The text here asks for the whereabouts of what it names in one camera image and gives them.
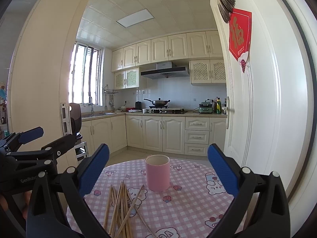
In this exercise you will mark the red fu door decoration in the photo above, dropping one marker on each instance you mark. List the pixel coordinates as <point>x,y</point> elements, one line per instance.
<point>240,36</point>

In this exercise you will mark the pink cylindrical utensil cup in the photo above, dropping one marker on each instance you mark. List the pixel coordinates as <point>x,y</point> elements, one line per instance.
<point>158,172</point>

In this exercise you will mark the pink checkered tablecloth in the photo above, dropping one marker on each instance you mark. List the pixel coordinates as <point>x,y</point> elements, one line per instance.
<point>192,206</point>

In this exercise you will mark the green bottle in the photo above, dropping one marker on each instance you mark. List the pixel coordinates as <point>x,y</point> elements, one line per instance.
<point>219,107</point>

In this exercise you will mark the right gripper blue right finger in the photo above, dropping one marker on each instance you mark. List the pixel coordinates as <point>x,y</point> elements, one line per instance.
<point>226,168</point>

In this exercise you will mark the range hood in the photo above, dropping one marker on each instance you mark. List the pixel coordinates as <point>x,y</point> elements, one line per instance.
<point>165,70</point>

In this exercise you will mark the sink faucet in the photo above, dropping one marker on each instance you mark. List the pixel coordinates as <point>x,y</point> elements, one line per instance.
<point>91,104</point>

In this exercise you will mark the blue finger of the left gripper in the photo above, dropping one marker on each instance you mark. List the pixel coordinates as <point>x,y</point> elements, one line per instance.
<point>60,146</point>
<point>31,135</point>

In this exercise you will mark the lower kitchen cabinets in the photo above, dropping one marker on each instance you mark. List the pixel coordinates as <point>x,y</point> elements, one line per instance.
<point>187,134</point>

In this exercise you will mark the upper kitchen cabinets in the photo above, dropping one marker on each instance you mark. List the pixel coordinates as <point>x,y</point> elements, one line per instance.
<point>200,51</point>

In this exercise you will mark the green toaster appliance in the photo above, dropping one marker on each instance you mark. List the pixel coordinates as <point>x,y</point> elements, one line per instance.
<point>206,107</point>

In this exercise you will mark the dark rice cooker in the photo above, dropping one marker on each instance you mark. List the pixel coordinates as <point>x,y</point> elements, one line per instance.
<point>75,119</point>

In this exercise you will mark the kitchen window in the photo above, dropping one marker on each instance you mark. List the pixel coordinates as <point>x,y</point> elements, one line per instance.
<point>85,75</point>

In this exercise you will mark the gas stove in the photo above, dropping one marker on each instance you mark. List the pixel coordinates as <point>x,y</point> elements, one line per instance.
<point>164,110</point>

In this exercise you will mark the door handle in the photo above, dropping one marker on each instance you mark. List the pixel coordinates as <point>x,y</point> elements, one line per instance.
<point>227,112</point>

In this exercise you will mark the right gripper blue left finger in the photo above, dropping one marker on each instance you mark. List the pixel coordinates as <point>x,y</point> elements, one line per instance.
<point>90,169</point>

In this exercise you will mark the black wok on stove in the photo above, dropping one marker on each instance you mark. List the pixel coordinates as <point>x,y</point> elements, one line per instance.
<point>158,103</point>

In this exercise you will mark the white door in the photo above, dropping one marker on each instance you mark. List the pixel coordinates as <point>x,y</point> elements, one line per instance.
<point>271,123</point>

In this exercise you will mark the kitchen cabinets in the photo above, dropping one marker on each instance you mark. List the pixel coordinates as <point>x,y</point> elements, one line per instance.
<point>187,134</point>
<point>200,51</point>

